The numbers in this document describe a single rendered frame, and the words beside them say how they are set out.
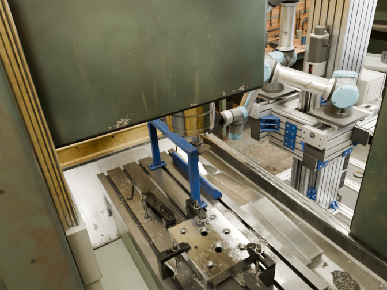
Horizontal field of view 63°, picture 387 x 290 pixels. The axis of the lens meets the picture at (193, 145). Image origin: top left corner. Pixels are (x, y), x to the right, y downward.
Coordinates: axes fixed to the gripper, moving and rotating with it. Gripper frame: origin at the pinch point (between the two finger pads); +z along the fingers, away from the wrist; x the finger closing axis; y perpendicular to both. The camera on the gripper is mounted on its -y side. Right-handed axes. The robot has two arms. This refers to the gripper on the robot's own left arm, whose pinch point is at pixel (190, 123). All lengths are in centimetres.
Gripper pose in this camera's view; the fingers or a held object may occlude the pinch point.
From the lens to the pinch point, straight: 166.5
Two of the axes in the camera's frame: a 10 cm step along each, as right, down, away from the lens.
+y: 0.4, 8.7, 4.8
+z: -8.6, 2.7, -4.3
